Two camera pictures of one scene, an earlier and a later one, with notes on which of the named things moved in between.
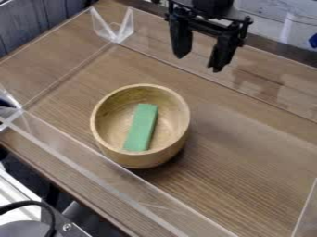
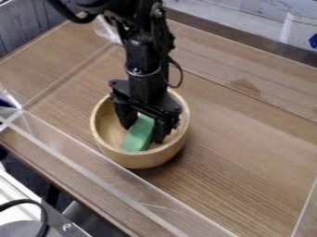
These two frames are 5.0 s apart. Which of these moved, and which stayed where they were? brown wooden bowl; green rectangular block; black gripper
Moved: black gripper
Stayed: green rectangular block; brown wooden bowl
